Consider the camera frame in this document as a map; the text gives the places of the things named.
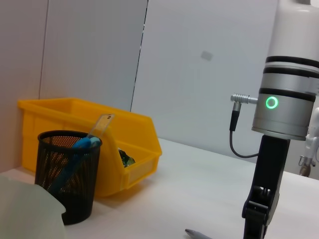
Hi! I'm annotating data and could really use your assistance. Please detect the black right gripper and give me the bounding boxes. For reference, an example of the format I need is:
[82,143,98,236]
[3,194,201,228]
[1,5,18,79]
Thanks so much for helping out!
[241,135,291,239]

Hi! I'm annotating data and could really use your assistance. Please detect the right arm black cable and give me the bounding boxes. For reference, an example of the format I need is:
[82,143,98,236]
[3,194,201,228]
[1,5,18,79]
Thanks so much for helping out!
[229,93,260,158]

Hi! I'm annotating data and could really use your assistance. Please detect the blue scissors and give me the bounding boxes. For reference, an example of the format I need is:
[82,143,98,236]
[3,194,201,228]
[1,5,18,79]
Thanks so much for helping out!
[47,136,101,195]

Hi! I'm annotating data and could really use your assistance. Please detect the black mesh pen holder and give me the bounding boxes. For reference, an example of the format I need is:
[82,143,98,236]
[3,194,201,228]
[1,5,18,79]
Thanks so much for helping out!
[34,130,103,226]

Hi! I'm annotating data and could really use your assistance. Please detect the transparent plastic ruler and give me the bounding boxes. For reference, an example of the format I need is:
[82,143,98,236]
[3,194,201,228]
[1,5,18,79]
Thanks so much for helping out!
[86,114,115,139]

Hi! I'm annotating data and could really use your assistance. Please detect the white humanoid robot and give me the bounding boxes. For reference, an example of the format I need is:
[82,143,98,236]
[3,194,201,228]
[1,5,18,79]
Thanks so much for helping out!
[299,107,319,177]

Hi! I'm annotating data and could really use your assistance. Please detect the green wavy glass fruit plate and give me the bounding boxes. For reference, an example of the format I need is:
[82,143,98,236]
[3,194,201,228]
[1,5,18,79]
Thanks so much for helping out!
[0,175,67,239]

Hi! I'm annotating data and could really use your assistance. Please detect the green plastic wrapper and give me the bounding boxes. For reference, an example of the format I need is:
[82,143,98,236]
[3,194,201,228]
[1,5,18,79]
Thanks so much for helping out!
[118,148,136,168]

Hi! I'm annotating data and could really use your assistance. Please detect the yellow plastic bin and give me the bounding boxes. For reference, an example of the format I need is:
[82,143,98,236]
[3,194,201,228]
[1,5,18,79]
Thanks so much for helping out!
[17,98,162,199]

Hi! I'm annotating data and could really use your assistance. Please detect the grey clear pen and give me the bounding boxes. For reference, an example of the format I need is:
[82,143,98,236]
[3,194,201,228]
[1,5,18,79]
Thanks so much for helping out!
[184,229,212,239]

